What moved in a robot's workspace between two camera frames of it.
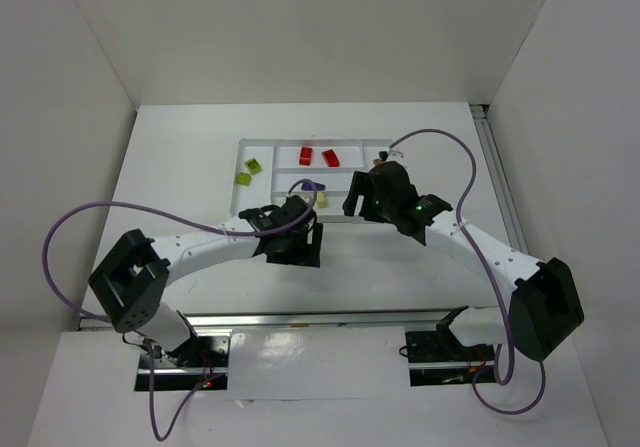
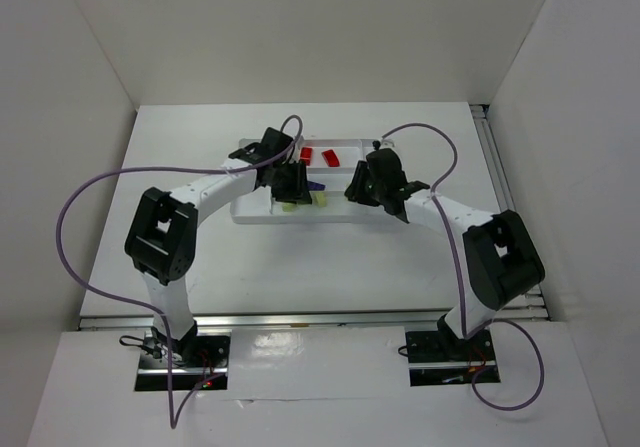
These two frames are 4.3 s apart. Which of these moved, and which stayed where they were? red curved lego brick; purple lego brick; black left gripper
Moved: black left gripper
Stayed: purple lego brick; red curved lego brick
